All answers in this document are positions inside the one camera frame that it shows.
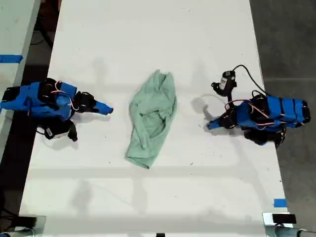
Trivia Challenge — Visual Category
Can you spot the pale green T-shirt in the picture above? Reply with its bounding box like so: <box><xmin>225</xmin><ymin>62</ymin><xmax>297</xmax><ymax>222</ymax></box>
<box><xmin>124</xmin><ymin>69</ymin><xmax>178</xmax><ymax>170</ymax></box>

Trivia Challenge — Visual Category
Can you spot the black camera box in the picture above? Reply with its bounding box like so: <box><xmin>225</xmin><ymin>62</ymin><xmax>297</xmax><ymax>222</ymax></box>
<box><xmin>220</xmin><ymin>70</ymin><xmax>237</xmax><ymax>87</ymax></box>
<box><xmin>36</xmin><ymin>124</ymin><xmax>71</xmax><ymax>141</ymax></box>

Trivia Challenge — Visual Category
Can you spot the small black box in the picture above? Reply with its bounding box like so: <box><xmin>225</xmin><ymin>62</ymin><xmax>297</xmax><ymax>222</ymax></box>
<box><xmin>17</xmin><ymin>215</ymin><xmax>38</xmax><ymax>227</ymax></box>
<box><xmin>272</xmin><ymin>213</ymin><xmax>297</xmax><ymax>224</ymax></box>

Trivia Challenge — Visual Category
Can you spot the long blue tape strip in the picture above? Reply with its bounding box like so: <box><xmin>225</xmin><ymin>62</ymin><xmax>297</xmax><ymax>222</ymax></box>
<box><xmin>0</xmin><ymin>54</ymin><xmax>24</xmax><ymax>64</ymax></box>

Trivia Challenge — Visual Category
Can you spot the short blue tape piece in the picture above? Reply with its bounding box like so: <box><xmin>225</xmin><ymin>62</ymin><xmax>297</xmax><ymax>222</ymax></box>
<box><xmin>273</xmin><ymin>198</ymin><xmax>288</xmax><ymax>208</ymax></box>

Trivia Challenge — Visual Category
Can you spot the white side table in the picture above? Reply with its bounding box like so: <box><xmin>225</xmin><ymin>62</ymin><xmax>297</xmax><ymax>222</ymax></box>
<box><xmin>0</xmin><ymin>0</ymin><xmax>41</xmax><ymax>160</ymax></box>

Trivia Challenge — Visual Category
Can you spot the black camera cable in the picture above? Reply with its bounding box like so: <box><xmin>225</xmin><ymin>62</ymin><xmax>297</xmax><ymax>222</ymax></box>
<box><xmin>231</xmin><ymin>64</ymin><xmax>269</xmax><ymax>97</ymax></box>

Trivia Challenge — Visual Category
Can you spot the black floor cable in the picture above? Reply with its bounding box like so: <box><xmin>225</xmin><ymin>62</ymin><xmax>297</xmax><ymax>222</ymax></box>
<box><xmin>30</xmin><ymin>13</ymin><xmax>54</xmax><ymax>49</ymax></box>

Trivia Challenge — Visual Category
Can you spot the black camera stalk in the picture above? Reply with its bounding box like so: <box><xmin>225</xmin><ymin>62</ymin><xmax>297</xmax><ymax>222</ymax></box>
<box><xmin>210</xmin><ymin>81</ymin><xmax>236</xmax><ymax>97</ymax></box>
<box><xmin>65</xmin><ymin>120</ymin><xmax>79</xmax><ymax>142</ymax></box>

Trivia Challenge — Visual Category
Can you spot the silver metal clamp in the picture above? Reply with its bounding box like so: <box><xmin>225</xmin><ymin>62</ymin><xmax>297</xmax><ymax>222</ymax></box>
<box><xmin>262</xmin><ymin>211</ymin><xmax>309</xmax><ymax>237</ymax></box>
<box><xmin>9</xmin><ymin>215</ymin><xmax>47</xmax><ymax>237</ymax></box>

